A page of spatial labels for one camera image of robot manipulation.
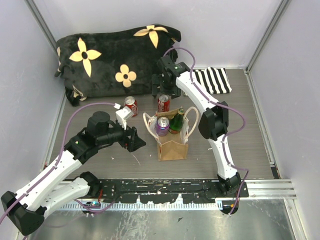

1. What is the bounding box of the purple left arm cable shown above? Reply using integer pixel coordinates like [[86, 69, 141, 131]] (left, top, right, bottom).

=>
[[0, 102, 120, 226]]

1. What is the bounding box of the black white striped cloth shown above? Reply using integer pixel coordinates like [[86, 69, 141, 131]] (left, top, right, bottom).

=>
[[192, 67, 232, 95]]

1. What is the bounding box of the white slotted cable duct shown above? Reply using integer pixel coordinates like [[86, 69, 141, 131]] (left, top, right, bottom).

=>
[[57, 198, 223, 211]]

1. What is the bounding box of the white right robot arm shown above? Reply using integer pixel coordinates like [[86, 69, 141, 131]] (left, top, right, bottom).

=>
[[152, 55, 242, 197]]

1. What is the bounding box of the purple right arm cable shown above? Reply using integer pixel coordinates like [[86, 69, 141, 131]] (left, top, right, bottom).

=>
[[163, 47, 250, 181]]

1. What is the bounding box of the black floral plush blanket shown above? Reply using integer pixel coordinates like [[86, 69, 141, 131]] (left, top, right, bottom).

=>
[[55, 24, 182, 107]]

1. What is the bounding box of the watermelon print canvas bag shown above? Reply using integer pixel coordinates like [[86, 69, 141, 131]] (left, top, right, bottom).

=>
[[142, 106, 199, 161]]

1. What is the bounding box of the red cola can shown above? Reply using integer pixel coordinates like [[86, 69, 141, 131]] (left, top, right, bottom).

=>
[[157, 94, 170, 113], [124, 96, 138, 117]]

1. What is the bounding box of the purple Fanta can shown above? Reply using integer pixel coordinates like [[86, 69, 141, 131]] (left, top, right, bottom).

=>
[[156, 116, 170, 137]]

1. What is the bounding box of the green glass bottle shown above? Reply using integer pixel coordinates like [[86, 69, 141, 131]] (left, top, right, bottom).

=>
[[169, 107, 185, 134]]

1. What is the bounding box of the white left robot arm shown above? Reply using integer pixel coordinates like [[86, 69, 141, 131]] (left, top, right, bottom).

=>
[[0, 109, 146, 236]]

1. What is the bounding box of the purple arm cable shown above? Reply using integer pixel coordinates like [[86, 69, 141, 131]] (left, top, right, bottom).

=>
[[163, 47, 250, 181], [0, 102, 120, 226]]

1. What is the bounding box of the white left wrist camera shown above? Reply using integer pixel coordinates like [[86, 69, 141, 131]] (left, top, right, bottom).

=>
[[115, 106, 134, 130]]

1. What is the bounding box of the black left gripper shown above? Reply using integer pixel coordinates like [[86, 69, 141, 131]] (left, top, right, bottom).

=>
[[97, 118, 147, 152]]

